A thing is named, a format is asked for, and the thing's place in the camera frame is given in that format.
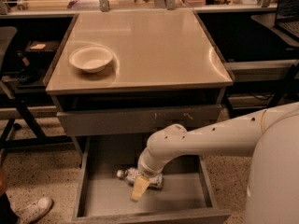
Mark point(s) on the white paper bowl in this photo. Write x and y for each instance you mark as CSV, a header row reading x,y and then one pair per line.
x,y
91,59

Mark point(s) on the grey top drawer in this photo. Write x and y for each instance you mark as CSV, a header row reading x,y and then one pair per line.
x,y
136,120

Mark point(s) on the black laptop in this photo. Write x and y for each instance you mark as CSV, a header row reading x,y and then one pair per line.
x,y
287,17

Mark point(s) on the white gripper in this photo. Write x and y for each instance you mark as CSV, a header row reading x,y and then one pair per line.
x,y
146,170

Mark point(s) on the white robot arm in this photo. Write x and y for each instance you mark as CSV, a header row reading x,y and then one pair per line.
x,y
270,136

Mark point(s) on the black box with label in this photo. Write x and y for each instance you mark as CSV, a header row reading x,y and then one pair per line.
x,y
42,46

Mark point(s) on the grey drawer cabinet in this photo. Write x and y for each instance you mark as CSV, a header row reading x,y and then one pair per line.
x,y
161,58

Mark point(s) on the open grey middle drawer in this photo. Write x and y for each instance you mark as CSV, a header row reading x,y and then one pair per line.
x,y
185,198

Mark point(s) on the white sneaker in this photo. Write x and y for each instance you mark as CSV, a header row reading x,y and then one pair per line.
x,y
34,211

